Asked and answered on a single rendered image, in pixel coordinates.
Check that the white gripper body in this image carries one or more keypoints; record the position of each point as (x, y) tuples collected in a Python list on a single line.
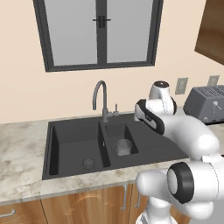
[(136, 114)]

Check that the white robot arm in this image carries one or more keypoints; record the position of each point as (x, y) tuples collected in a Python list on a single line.
[(198, 137)]

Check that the dark grey double sink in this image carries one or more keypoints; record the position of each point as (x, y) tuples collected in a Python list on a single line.
[(75, 137)]

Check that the grey glass cup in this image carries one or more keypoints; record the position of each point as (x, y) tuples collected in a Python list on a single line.
[(124, 146)]

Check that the dark grey curved tap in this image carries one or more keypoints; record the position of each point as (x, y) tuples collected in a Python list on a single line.
[(103, 102)]

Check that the grey toaster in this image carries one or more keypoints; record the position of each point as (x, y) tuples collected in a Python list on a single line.
[(204, 105)]

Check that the dark framed window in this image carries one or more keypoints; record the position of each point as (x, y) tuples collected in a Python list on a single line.
[(99, 32)]

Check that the wooden cupboard door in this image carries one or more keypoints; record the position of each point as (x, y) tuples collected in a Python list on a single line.
[(134, 214), (87, 207)]

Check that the wooden drawer front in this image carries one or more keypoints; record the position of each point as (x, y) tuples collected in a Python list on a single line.
[(20, 214)]

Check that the grey wall socket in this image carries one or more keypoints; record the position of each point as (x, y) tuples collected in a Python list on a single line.
[(213, 80), (181, 86)]

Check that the brown wooden wall cupboard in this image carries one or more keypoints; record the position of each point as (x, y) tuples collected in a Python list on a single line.
[(211, 29)]

